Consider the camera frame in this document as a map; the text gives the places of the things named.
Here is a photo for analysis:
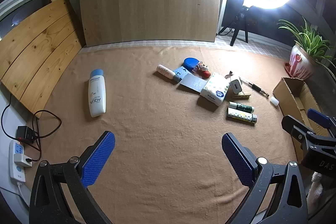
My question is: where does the pine plank panel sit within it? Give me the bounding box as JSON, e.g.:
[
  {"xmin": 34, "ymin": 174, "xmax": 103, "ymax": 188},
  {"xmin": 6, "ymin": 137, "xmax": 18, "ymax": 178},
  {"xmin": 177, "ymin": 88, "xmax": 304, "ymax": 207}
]
[{"xmin": 0, "ymin": 0, "xmax": 86, "ymax": 119}]

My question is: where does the pink tube grey cap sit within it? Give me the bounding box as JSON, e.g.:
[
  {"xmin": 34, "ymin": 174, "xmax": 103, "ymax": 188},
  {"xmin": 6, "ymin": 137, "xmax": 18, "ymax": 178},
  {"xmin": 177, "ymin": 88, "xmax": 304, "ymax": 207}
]
[{"xmin": 156, "ymin": 64, "xmax": 182, "ymax": 83}]

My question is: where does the cardboard box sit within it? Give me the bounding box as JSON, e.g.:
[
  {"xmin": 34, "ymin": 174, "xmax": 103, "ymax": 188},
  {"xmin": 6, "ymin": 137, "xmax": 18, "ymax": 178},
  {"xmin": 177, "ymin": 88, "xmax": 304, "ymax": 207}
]
[{"xmin": 272, "ymin": 77, "xmax": 336, "ymax": 161}]

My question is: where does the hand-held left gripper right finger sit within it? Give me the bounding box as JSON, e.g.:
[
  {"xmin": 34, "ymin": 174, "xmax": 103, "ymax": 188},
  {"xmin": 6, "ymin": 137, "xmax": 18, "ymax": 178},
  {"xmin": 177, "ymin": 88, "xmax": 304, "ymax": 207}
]
[{"xmin": 221, "ymin": 132, "xmax": 309, "ymax": 224}]

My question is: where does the clear black pen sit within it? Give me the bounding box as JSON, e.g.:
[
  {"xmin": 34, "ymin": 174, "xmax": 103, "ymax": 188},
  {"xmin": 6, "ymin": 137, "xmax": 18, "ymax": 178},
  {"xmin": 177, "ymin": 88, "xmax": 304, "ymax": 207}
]
[{"xmin": 240, "ymin": 78, "xmax": 269, "ymax": 97}]

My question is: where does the black cable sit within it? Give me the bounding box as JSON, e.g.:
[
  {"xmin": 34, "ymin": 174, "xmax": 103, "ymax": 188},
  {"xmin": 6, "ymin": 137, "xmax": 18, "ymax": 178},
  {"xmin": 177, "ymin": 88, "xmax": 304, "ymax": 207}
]
[{"xmin": 1, "ymin": 94, "xmax": 62, "ymax": 161}]

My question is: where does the blue plastic holder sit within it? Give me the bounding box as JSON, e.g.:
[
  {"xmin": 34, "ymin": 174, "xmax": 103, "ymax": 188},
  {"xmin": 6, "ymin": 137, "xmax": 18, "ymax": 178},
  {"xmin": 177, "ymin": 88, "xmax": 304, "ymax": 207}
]
[{"xmin": 174, "ymin": 65, "xmax": 190, "ymax": 77}]

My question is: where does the white lotion bottle blue cap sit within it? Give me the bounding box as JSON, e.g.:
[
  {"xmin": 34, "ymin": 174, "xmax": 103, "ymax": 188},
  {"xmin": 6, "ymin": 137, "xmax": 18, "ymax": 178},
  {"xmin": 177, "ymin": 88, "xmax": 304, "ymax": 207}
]
[{"xmin": 88, "ymin": 69, "xmax": 107, "ymax": 118}]

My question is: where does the black tripod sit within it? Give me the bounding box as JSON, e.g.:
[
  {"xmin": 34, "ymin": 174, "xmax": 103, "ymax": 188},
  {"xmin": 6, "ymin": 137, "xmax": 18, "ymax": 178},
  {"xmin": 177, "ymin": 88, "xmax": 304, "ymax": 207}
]
[{"xmin": 217, "ymin": 0, "xmax": 259, "ymax": 46}]

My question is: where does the white power strip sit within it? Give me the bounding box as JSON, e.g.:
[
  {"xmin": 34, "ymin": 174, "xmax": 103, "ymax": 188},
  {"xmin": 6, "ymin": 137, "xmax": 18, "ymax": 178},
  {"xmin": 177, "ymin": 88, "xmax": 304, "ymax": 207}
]
[{"xmin": 9, "ymin": 140, "xmax": 34, "ymax": 184}]

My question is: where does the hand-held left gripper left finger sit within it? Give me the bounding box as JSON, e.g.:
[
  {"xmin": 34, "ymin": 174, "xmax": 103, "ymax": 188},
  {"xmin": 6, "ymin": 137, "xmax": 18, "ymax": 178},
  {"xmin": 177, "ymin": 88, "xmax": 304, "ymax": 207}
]
[{"xmin": 29, "ymin": 131, "xmax": 116, "ymax": 224}]

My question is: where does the printed tissue pack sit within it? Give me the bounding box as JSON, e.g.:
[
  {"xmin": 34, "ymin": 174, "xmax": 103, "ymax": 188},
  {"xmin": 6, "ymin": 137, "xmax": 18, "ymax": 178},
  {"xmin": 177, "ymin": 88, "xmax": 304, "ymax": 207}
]
[{"xmin": 200, "ymin": 72, "xmax": 231, "ymax": 106}]

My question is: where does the cartoon figurine toy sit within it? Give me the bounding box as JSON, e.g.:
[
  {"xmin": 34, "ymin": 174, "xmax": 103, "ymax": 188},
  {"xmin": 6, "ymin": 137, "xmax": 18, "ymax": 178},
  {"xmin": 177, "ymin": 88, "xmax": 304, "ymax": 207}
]
[{"xmin": 193, "ymin": 61, "xmax": 211, "ymax": 79}]

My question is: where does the floral printed tube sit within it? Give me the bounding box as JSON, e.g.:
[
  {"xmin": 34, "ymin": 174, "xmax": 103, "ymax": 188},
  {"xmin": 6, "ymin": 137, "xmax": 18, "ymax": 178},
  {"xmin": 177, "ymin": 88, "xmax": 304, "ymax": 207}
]
[{"xmin": 226, "ymin": 107, "xmax": 258, "ymax": 125}]

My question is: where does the white red flower pot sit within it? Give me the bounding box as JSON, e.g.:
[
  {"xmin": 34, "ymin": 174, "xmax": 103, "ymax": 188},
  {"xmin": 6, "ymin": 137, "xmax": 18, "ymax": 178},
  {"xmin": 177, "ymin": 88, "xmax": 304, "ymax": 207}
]
[{"xmin": 285, "ymin": 42, "xmax": 319, "ymax": 80}]

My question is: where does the white charger plug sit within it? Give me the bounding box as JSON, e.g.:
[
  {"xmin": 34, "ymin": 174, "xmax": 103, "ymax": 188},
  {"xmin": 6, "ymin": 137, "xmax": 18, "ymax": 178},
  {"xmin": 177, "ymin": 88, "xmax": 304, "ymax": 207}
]
[{"xmin": 229, "ymin": 77, "xmax": 242, "ymax": 95}]

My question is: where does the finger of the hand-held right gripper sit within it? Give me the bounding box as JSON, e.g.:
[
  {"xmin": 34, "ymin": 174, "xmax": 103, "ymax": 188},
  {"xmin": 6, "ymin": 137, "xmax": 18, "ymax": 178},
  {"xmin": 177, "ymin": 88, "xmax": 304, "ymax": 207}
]
[
  {"xmin": 281, "ymin": 114, "xmax": 319, "ymax": 152},
  {"xmin": 307, "ymin": 108, "xmax": 336, "ymax": 136}
]

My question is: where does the grey card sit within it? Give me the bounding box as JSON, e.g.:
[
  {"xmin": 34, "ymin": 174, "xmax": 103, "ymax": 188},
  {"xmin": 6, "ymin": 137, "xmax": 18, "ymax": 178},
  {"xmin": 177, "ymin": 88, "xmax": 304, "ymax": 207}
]
[{"xmin": 179, "ymin": 74, "xmax": 208, "ymax": 93}]

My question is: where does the black power adapter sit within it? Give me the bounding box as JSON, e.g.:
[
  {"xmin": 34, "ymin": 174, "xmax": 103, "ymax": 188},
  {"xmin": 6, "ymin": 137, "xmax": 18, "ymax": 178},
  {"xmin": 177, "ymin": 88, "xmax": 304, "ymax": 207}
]
[{"xmin": 16, "ymin": 126, "xmax": 36, "ymax": 144}]

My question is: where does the wooden clothespin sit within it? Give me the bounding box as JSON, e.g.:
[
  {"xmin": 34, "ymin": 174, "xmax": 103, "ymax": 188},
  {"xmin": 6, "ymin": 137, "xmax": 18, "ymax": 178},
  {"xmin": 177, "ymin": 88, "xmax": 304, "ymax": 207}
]
[{"xmin": 234, "ymin": 91, "xmax": 251, "ymax": 101}]

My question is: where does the white power strip cable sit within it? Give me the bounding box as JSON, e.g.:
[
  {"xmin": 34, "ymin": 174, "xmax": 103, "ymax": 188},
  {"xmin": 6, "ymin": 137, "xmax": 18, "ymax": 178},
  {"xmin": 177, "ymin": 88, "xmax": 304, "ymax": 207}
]
[{"xmin": 16, "ymin": 181, "xmax": 30, "ymax": 207}]

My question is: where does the green lip balm tube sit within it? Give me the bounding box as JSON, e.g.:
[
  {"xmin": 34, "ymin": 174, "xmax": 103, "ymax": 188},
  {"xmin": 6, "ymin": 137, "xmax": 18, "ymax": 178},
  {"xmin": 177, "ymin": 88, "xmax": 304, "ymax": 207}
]
[{"xmin": 229, "ymin": 101, "xmax": 255, "ymax": 113}]

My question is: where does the person's right hand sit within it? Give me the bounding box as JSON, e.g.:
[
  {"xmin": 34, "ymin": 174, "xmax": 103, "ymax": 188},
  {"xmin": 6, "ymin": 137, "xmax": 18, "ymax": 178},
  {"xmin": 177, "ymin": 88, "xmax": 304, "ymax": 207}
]
[{"xmin": 306, "ymin": 172, "xmax": 326, "ymax": 210}]

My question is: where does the green spider plant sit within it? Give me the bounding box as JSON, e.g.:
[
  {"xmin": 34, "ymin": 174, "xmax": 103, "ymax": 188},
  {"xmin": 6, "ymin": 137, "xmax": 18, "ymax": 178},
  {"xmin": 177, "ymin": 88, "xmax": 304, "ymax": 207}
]
[{"xmin": 278, "ymin": 17, "xmax": 336, "ymax": 77}]

